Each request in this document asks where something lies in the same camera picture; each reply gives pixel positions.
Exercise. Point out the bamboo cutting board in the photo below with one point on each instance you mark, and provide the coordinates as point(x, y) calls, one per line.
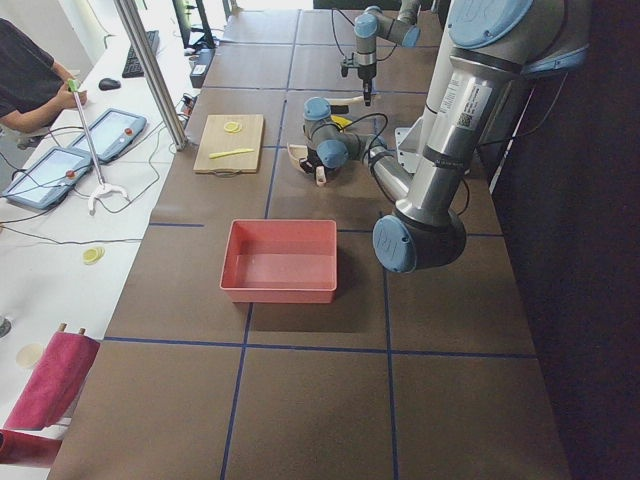
point(215, 139)

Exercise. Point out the pink plastic bin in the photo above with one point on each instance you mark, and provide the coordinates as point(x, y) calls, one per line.
point(281, 261)

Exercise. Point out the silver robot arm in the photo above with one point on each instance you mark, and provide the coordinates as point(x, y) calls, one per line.
point(485, 46)
point(369, 27)

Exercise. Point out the aluminium frame post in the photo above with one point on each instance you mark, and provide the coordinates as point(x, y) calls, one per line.
point(136, 32)

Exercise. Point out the teach pendant tablet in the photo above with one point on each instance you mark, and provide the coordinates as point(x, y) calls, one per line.
point(49, 179)
point(113, 131)

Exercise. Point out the black computer mouse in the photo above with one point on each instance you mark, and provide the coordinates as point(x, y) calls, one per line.
point(108, 84)

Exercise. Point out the white brush with dark bristles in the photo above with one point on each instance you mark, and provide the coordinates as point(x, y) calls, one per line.
point(341, 106)

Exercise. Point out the black box with label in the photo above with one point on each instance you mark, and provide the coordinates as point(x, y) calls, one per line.
point(200, 64)

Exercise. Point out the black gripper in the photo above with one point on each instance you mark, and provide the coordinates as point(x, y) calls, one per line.
point(311, 163)
point(367, 73)

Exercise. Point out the far teach pendant tablet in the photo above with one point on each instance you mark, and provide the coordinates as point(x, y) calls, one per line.
point(113, 131)

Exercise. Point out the yellow plastic knife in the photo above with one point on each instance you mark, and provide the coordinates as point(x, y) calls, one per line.
point(237, 151)

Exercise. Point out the near teach pendant tablet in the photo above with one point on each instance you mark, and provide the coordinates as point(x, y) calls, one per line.
point(49, 179)

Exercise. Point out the magenta rolled cloth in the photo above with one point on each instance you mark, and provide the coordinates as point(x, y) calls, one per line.
point(51, 389)

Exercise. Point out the person in dark shirt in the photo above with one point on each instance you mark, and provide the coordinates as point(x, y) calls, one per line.
point(34, 86)

